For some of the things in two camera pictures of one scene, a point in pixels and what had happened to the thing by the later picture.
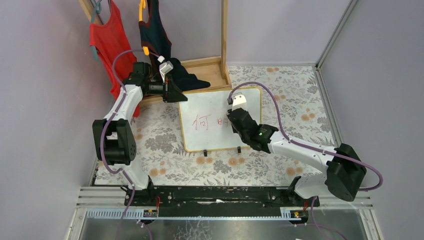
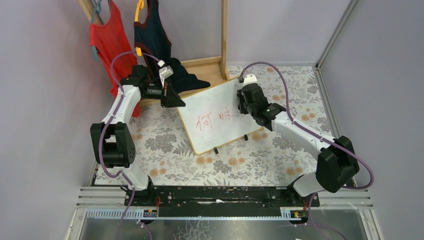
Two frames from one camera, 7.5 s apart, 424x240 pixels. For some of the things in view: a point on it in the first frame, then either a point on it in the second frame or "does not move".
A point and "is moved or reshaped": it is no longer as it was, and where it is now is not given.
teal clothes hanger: x=97 y=10 does not move
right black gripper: x=236 y=114 -> x=242 y=100
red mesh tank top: x=109 y=39 does not move
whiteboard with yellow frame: x=204 y=121 is moved or reshaped
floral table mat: x=294 y=105 does not move
